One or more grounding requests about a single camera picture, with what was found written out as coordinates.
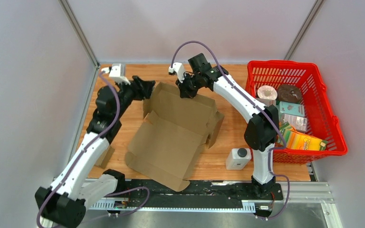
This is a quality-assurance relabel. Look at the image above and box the brown round chocolate pastry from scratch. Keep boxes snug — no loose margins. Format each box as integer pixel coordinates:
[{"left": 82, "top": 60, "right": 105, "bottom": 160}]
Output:
[{"left": 277, "top": 84, "right": 303, "bottom": 104}]

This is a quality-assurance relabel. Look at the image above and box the pink grey snack box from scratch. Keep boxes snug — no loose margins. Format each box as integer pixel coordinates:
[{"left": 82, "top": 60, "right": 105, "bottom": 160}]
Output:
[{"left": 257, "top": 98, "right": 277, "bottom": 106}]

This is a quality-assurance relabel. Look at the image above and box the white printed snack box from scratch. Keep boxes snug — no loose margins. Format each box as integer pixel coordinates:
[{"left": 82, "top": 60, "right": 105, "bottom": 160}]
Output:
[{"left": 280, "top": 114, "right": 308, "bottom": 133}]

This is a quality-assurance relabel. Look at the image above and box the yellow orange snack box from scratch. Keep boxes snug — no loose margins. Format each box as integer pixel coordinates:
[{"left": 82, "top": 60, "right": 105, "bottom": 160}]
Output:
[{"left": 286, "top": 131, "right": 327, "bottom": 151}]

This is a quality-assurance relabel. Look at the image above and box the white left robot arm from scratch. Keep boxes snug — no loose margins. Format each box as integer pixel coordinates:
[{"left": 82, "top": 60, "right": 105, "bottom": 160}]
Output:
[{"left": 35, "top": 76, "right": 155, "bottom": 228}]

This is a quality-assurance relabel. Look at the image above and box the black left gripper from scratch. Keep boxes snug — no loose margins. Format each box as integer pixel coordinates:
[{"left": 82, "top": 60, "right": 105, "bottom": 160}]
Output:
[{"left": 115, "top": 76, "right": 156, "bottom": 118}]

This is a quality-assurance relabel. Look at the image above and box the large cardboard sheet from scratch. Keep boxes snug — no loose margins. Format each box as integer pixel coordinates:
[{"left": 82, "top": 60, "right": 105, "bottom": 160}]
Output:
[{"left": 125, "top": 82, "right": 224, "bottom": 192}]

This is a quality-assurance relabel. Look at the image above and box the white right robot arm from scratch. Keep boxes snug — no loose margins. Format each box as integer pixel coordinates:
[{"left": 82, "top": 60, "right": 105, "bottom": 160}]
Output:
[{"left": 168, "top": 53, "right": 280, "bottom": 199}]

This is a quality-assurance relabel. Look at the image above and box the red plastic basket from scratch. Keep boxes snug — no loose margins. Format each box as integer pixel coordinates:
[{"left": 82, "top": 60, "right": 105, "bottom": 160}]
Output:
[{"left": 245, "top": 60, "right": 348, "bottom": 164}]

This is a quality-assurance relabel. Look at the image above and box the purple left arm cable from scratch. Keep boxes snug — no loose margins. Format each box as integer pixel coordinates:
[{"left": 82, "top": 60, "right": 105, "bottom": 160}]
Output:
[{"left": 36, "top": 70, "right": 151, "bottom": 228}]

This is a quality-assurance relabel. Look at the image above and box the white bottle black cap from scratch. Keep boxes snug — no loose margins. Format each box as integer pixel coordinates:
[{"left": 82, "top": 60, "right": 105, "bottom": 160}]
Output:
[{"left": 225, "top": 147, "right": 252, "bottom": 170}]

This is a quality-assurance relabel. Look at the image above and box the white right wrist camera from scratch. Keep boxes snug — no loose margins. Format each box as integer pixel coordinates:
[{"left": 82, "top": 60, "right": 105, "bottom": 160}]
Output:
[{"left": 168, "top": 62, "right": 185, "bottom": 82}]

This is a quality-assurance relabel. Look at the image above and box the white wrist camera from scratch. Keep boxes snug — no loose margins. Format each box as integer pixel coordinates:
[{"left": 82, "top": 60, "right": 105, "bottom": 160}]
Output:
[
  {"left": 168, "top": 62, "right": 185, "bottom": 82},
  {"left": 101, "top": 63, "right": 131, "bottom": 86}
]

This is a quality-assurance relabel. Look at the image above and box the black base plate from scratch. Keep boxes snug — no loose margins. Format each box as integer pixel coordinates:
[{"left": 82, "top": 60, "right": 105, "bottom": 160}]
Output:
[{"left": 116, "top": 179, "right": 284, "bottom": 209}]

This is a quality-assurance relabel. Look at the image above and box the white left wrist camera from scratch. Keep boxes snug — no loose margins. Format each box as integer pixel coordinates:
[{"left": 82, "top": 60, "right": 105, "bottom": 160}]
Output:
[{"left": 101, "top": 63, "right": 131, "bottom": 86}]

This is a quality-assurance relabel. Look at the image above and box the small brown cardboard box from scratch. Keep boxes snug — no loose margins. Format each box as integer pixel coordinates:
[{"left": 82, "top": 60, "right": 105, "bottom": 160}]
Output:
[{"left": 95, "top": 146, "right": 115, "bottom": 169}]

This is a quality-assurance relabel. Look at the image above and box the green snack packet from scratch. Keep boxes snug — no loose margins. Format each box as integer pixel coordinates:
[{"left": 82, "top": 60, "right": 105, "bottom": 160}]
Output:
[{"left": 280, "top": 122, "right": 297, "bottom": 149}]

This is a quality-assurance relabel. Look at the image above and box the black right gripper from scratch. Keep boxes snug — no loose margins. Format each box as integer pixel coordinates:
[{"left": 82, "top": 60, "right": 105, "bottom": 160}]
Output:
[{"left": 175, "top": 72, "right": 202, "bottom": 99}]

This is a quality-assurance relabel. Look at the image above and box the white tissue roll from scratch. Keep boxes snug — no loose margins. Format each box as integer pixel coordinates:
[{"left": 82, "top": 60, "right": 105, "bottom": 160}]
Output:
[{"left": 256, "top": 85, "right": 278, "bottom": 100}]

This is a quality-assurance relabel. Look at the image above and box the teal snack box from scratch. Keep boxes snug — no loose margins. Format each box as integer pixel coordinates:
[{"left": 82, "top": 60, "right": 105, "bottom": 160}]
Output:
[{"left": 278, "top": 101, "right": 305, "bottom": 117}]

